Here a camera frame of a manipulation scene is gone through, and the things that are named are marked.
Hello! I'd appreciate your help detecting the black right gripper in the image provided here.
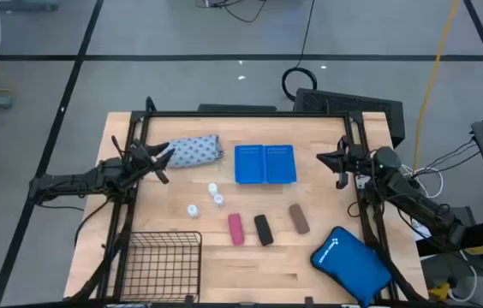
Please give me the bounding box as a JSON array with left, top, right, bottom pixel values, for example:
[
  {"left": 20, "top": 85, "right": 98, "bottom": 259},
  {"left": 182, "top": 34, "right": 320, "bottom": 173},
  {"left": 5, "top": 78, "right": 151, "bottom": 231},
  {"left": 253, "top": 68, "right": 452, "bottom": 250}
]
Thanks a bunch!
[{"left": 315, "top": 135, "right": 373, "bottom": 190}]

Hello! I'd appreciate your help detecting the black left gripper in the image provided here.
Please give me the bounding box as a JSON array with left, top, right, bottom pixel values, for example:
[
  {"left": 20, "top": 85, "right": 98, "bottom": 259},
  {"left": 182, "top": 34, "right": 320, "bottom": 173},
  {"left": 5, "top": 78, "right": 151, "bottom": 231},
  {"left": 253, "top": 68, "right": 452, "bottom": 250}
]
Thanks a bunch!
[{"left": 128, "top": 139, "right": 177, "bottom": 186}]

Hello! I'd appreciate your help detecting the grey patterned fabric pouch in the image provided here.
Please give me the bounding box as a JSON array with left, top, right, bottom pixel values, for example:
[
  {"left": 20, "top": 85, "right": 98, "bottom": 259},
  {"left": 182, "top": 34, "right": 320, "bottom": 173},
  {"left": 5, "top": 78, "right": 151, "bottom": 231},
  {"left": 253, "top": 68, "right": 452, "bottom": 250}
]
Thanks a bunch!
[{"left": 164, "top": 133, "right": 225, "bottom": 169}]

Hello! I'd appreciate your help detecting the brown bandage roll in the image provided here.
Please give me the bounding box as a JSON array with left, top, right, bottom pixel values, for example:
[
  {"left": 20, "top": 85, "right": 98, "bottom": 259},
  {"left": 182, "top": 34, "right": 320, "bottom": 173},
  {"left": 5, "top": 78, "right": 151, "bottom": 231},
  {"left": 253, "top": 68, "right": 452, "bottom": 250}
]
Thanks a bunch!
[{"left": 288, "top": 203, "right": 311, "bottom": 235}]

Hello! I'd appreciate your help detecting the black bandage roll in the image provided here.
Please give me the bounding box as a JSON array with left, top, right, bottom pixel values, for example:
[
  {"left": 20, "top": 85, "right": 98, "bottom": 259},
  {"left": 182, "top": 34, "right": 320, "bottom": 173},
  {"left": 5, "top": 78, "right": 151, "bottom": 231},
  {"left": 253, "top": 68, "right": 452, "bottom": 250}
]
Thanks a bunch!
[{"left": 253, "top": 213, "right": 275, "bottom": 247}]

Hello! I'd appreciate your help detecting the pink bandage roll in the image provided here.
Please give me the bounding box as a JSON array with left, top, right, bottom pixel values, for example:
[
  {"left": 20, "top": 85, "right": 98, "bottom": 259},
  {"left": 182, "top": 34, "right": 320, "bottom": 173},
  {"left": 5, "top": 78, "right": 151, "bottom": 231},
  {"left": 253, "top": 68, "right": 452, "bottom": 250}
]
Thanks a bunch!
[{"left": 227, "top": 212, "right": 246, "bottom": 247}]

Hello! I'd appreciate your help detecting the black mesh computer case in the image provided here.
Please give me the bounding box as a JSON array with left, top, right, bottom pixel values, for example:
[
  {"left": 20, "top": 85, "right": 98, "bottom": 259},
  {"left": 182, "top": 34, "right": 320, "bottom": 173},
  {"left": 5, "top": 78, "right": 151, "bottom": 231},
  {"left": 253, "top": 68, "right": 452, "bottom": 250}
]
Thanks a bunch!
[{"left": 293, "top": 87, "right": 406, "bottom": 149}]

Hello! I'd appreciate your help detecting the blue first aid pouch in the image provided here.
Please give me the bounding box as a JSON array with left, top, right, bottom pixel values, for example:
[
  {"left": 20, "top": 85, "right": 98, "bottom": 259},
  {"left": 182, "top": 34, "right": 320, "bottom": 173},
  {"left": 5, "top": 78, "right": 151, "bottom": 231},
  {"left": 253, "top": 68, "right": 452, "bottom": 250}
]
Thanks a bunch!
[{"left": 309, "top": 225, "right": 393, "bottom": 308}]

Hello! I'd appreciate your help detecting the white paper sheet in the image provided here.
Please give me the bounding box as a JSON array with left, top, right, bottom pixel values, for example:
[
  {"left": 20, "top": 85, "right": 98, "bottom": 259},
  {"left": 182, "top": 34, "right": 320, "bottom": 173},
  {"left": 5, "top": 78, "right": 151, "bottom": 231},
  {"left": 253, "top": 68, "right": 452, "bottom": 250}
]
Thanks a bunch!
[{"left": 411, "top": 216, "right": 433, "bottom": 240}]

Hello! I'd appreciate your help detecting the yellow power plug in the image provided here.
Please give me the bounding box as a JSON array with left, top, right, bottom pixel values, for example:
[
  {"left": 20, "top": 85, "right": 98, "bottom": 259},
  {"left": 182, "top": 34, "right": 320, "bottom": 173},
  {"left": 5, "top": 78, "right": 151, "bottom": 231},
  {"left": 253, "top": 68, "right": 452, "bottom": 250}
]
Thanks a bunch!
[{"left": 427, "top": 280, "right": 460, "bottom": 300}]

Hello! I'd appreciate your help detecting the black wire basket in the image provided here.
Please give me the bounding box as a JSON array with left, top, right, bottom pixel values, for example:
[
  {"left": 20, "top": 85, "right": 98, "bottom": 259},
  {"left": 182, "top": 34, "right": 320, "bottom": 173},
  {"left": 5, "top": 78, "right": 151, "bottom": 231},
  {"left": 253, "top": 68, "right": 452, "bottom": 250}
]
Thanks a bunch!
[{"left": 117, "top": 230, "right": 204, "bottom": 304}]

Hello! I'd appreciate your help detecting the black metal table frame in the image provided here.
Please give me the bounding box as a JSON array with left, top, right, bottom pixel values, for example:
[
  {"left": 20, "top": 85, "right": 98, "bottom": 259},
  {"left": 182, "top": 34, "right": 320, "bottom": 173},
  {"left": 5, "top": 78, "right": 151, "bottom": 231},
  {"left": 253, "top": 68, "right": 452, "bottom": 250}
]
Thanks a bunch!
[{"left": 68, "top": 97, "right": 429, "bottom": 307}]

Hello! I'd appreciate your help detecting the black coiled floor cable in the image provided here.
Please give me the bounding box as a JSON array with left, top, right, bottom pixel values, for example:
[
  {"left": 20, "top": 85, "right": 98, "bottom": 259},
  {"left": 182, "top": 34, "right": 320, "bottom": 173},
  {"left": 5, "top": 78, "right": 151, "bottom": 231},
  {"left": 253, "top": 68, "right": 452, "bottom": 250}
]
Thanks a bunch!
[{"left": 281, "top": 0, "right": 319, "bottom": 103}]

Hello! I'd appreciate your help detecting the white cable bundle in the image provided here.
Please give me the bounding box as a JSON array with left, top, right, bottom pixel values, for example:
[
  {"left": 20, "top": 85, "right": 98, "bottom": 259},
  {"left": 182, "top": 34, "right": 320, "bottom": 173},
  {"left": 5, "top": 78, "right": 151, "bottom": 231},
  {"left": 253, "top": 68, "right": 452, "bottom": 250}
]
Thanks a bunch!
[{"left": 399, "top": 164, "right": 444, "bottom": 200}]

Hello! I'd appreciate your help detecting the yellow hanging cable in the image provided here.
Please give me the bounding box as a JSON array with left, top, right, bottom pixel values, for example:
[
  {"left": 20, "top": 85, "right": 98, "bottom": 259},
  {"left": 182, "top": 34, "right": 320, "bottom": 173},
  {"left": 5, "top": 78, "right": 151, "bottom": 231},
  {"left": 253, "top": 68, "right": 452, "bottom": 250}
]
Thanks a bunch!
[{"left": 410, "top": 0, "right": 461, "bottom": 173}]

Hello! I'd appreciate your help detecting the black looped floor cable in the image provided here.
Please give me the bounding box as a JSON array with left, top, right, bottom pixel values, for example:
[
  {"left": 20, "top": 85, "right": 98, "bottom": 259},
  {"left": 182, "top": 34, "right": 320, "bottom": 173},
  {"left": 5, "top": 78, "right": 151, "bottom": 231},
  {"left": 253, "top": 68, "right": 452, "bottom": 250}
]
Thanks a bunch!
[{"left": 196, "top": 0, "right": 268, "bottom": 24}]

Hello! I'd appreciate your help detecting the white power cable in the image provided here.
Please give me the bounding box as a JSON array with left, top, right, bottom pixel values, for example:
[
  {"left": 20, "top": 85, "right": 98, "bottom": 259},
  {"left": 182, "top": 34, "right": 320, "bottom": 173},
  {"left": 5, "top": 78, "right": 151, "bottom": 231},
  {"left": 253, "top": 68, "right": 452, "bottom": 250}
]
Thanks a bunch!
[{"left": 449, "top": 250, "right": 481, "bottom": 303}]

